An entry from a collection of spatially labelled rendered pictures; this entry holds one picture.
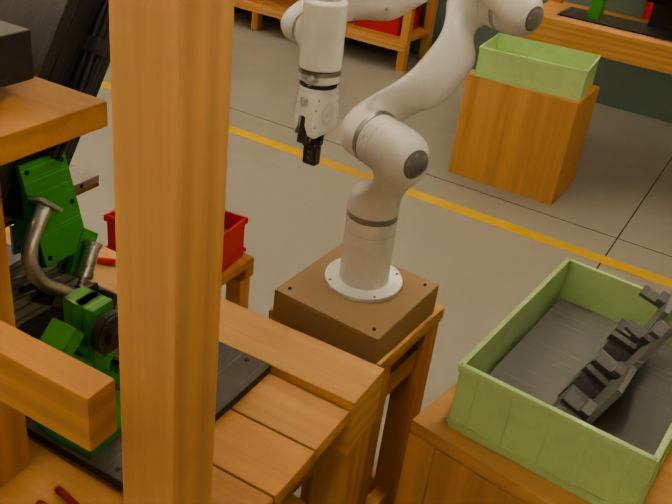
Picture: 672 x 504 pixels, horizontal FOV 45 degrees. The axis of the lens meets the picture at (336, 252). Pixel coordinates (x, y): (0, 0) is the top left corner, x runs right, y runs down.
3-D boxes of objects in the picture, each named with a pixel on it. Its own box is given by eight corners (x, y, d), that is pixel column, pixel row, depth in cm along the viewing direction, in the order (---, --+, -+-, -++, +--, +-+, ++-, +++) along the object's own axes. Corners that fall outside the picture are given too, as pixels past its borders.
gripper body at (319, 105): (321, 87, 152) (315, 143, 157) (348, 76, 160) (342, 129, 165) (288, 78, 155) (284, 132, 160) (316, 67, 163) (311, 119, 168)
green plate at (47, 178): (62, 242, 173) (36, 148, 164) (89, 246, 169) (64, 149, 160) (19, 264, 164) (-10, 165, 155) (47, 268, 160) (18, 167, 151)
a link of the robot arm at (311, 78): (325, 77, 151) (324, 92, 152) (349, 67, 158) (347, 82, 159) (288, 66, 154) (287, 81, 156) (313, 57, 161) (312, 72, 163)
